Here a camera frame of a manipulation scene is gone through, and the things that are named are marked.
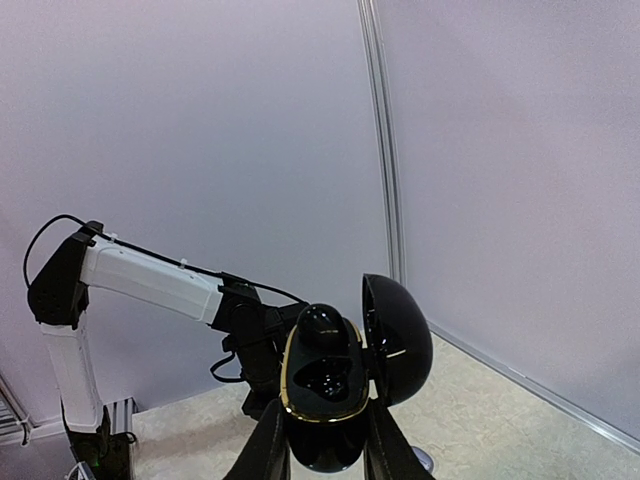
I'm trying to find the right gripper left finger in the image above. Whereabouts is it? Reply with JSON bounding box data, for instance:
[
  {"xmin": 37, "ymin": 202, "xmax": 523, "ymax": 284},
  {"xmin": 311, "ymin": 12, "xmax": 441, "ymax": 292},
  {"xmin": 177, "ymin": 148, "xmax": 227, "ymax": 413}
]
[{"xmin": 227, "ymin": 400, "xmax": 290, "ymax": 480}]

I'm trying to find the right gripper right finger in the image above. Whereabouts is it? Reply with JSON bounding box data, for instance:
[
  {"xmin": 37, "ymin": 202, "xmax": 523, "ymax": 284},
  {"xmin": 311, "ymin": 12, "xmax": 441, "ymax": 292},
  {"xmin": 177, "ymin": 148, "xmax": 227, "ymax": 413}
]
[{"xmin": 364, "ymin": 399, "xmax": 433, "ymax": 480}]

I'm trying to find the purple earbud charging case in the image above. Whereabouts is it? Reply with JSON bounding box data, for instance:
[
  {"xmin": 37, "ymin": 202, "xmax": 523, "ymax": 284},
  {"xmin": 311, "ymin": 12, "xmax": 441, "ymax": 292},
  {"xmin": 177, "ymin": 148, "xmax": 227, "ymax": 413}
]
[{"xmin": 411, "ymin": 446, "xmax": 435, "ymax": 474}]

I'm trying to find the black earbud charging case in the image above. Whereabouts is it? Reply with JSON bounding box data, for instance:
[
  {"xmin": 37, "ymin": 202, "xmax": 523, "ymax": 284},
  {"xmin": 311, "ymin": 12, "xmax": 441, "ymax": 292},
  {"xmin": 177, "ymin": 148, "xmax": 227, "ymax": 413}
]
[{"xmin": 280, "ymin": 274, "xmax": 433, "ymax": 474}]

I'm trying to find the black earbud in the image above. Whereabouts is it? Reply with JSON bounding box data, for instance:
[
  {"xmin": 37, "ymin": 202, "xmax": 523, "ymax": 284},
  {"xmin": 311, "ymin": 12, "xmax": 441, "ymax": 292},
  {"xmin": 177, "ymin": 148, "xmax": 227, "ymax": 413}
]
[{"xmin": 296, "ymin": 303, "xmax": 350, "ymax": 357}]

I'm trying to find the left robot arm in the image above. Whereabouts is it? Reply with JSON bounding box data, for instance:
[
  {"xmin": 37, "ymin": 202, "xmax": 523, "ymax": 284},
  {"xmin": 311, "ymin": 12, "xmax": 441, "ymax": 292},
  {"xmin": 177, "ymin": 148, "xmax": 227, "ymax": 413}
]
[{"xmin": 24, "ymin": 221, "xmax": 303, "ymax": 433}]

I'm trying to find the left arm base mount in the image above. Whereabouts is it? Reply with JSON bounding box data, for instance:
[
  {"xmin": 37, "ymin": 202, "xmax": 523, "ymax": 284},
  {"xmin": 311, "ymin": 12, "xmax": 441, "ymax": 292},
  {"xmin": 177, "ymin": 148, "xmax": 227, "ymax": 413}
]
[{"xmin": 61, "ymin": 397, "xmax": 138, "ymax": 479}]

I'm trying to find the aluminium front rail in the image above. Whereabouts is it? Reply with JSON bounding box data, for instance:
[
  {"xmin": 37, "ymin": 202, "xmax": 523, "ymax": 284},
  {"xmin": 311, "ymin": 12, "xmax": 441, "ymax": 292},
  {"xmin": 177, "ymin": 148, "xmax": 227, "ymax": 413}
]
[{"xmin": 1, "ymin": 374, "xmax": 35, "ymax": 447}]

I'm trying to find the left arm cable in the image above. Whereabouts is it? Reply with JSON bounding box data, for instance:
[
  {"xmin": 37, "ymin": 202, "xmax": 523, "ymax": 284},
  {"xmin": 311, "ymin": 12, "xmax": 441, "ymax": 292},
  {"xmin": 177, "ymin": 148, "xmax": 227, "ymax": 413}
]
[{"xmin": 20, "ymin": 213, "xmax": 311, "ymax": 386}]

